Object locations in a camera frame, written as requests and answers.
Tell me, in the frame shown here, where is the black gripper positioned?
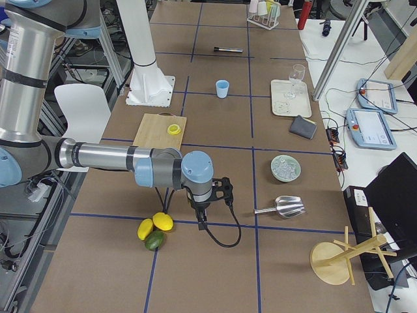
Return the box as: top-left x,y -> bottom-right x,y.
186,189 -> 212,229

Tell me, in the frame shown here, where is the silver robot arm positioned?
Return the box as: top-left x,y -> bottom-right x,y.
1,1 -> 216,229

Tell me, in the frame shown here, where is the yellow whole lemon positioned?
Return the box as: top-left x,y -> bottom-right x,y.
152,212 -> 174,231
137,218 -> 154,241

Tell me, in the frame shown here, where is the light blue plastic cup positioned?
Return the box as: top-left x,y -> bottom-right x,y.
216,80 -> 229,98

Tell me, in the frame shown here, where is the wooden cup tree stand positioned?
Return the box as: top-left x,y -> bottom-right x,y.
309,207 -> 397,285

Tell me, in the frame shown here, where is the pale green plastic cup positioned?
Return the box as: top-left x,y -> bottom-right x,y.
257,1 -> 268,16

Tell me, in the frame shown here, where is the pink plastic cup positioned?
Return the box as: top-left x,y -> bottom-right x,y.
249,0 -> 259,14

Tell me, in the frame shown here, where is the mint plastic cup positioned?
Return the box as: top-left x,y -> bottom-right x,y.
270,3 -> 281,19

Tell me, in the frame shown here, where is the yellow plastic cup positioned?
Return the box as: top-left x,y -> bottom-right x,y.
266,0 -> 275,12

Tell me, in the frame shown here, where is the green lime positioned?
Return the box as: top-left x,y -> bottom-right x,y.
145,230 -> 165,251

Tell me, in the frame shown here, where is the metal ice scoop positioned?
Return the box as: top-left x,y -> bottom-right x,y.
254,196 -> 306,218

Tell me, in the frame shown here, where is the green bowl of ice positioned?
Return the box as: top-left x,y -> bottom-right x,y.
270,155 -> 301,183

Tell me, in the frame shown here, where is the bamboo cutting board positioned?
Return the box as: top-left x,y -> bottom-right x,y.
134,113 -> 187,149

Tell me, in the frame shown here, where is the grey folded cloth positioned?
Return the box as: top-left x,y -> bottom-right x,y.
289,115 -> 317,140

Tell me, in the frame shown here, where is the cream bear serving tray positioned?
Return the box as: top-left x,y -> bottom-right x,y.
270,80 -> 312,118

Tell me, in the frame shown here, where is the white plastic chair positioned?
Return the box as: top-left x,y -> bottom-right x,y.
55,83 -> 126,172

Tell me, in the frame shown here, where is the black capped metal tube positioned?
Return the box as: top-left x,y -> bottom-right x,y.
213,47 -> 244,53

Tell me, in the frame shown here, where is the clear wine glass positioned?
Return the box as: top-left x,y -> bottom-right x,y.
284,64 -> 306,99

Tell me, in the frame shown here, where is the near blue teach pendant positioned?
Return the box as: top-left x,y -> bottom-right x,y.
346,108 -> 397,151

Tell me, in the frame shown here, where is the blue teach pendant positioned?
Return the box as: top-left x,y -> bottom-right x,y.
357,78 -> 398,114
346,108 -> 397,151

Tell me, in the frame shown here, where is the black computer monitor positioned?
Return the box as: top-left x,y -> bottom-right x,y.
365,152 -> 416,263

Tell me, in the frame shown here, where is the far blue teach pendant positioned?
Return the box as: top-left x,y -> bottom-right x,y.
357,78 -> 398,114

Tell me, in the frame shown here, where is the black folded umbrella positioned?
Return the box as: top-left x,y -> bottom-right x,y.
322,19 -> 331,37

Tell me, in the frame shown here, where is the red bottle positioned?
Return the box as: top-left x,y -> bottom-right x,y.
297,0 -> 313,30

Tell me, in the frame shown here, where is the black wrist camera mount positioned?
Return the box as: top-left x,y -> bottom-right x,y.
210,177 -> 234,206

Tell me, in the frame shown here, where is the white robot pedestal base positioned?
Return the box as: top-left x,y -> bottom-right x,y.
115,0 -> 175,108

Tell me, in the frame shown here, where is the aluminium frame post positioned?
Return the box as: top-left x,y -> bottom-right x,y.
312,0 -> 369,101

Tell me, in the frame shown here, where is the white wire cup rack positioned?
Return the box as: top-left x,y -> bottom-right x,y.
246,9 -> 279,30

